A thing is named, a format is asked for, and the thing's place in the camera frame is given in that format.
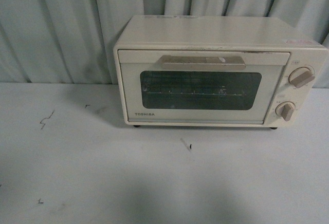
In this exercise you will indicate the beige oven knob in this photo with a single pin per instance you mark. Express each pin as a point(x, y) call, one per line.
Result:
point(300, 77)
point(285, 110)

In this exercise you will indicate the upper beige oven knob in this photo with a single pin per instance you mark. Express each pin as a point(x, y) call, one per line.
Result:
point(300, 77)

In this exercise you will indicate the oven door with beige handle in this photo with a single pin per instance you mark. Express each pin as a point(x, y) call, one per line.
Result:
point(257, 72)

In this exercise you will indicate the wire oven rack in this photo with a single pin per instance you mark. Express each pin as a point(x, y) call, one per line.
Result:
point(190, 84)

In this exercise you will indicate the pale curtain backdrop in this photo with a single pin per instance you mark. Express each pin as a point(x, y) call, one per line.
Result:
point(71, 41)

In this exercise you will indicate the cream Toshiba toaster oven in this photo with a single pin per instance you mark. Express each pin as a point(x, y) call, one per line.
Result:
point(229, 33)

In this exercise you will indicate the lower beige oven knob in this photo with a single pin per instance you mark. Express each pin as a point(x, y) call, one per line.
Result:
point(285, 110)

